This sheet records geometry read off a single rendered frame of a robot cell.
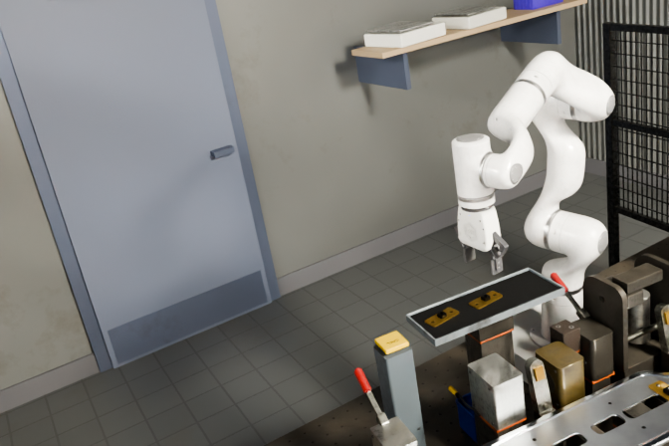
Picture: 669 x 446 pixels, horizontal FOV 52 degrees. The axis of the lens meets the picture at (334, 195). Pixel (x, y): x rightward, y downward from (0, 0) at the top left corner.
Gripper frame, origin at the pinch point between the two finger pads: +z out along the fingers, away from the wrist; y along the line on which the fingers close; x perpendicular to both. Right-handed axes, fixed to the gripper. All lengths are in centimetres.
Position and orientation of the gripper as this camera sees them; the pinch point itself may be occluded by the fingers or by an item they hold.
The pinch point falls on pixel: (483, 263)
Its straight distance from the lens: 168.0
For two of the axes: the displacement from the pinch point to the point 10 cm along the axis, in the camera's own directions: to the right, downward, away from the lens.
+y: 5.2, 2.2, -8.2
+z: 1.7, 9.2, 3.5
